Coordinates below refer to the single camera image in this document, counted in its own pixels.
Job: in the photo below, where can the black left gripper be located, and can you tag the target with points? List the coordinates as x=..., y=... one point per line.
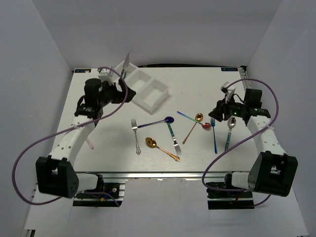
x=119, y=96

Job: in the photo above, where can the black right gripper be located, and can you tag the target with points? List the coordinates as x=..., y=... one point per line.
x=217, y=114

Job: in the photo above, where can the dark handled steak knife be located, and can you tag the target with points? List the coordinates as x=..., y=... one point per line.
x=125, y=65

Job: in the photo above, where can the ornate silver fork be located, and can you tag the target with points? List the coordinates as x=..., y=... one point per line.
x=134, y=128

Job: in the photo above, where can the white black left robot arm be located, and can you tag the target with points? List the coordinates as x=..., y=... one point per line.
x=55, y=173

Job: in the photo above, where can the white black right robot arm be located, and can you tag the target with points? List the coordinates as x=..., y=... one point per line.
x=274, y=170

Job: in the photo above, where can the blue iridescent fork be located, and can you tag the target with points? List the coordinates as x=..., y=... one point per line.
x=212, y=120

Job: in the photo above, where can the rainbow iridescent spoon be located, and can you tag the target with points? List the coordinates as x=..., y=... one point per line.
x=205, y=126

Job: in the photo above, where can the slim gold spoon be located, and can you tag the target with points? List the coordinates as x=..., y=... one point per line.
x=199, y=118

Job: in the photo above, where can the white three-compartment plastic tray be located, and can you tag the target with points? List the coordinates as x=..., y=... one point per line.
x=150, y=91

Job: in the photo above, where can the purple blue iridescent spoon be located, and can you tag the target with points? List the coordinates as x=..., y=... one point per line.
x=166, y=120

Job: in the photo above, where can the right blue corner label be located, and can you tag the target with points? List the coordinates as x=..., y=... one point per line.
x=229, y=69

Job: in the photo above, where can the blue corner label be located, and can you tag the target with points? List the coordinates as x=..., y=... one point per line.
x=82, y=70
x=229, y=69

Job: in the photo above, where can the ornate gold spoon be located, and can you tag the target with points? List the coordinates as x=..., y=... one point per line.
x=153, y=144

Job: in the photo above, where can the left blue corner label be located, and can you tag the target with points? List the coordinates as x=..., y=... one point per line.
x=82, y=70

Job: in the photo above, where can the teal handled silver spoon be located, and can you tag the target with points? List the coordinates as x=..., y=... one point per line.
x=231, y=124

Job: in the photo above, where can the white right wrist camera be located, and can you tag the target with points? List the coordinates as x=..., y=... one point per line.
x=228, y=91

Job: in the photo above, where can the aluminium table frame rail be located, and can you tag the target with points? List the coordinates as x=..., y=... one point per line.
x=259, y=123

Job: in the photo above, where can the teal handled silver fork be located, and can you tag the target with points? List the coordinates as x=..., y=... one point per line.
x=176, y=145

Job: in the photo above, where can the pink handled silver spoon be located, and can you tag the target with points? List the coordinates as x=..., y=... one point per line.
x=89, y=143

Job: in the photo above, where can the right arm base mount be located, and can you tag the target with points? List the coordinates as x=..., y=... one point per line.
x=220, y=200

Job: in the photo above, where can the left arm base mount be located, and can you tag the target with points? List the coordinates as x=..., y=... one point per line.
x=95, y=191

